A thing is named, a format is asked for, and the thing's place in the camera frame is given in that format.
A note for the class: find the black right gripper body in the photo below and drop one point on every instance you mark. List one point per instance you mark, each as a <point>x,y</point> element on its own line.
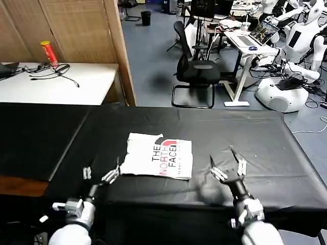
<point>237,190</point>

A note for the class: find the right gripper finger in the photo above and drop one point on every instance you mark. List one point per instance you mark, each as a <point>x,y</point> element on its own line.
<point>241,168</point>
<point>219,174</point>

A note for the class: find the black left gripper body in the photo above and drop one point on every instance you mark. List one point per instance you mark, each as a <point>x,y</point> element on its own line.
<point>92,192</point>

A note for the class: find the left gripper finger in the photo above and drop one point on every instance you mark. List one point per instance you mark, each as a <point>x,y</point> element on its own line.
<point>111,176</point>
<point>87,173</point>

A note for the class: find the white printed t-shirt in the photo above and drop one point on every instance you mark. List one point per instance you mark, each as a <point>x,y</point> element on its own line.
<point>143,158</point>

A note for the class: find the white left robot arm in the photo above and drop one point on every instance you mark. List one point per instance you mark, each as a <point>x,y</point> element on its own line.
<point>74,232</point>

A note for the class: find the black tablecloth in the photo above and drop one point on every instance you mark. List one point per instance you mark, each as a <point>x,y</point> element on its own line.
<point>268,143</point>

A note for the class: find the white side table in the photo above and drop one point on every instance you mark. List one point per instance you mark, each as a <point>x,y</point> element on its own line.
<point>84,84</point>

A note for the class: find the white standing desk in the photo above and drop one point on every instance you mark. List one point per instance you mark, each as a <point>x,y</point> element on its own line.
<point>242,76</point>

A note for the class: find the black office chair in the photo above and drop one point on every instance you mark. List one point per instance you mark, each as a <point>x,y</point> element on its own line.
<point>198,71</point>

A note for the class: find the blue computer mouse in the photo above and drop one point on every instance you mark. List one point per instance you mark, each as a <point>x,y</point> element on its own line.
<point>253,48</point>

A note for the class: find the red snack can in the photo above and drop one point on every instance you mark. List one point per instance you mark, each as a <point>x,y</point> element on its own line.
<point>50,54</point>

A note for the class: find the black bag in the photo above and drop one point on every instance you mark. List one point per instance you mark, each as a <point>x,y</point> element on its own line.
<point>7,69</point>

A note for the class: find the open silver laptop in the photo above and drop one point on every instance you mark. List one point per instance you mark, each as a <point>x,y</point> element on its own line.
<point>261,34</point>

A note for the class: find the clear cup with straw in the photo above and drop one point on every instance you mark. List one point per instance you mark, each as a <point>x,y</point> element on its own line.
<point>245,27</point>

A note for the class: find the wooden folding screen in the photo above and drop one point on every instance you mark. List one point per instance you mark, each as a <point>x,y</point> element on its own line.
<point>81,30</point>

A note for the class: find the folded cloth pile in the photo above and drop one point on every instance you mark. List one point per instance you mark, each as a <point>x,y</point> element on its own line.
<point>230,24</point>

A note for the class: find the black trash bin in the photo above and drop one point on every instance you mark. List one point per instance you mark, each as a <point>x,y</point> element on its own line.
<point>145,18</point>

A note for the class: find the black monitor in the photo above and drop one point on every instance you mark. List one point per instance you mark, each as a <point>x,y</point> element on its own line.
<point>204,7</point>

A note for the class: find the black cantilever chair frame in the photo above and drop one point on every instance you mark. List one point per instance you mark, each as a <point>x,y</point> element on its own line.
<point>132,18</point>

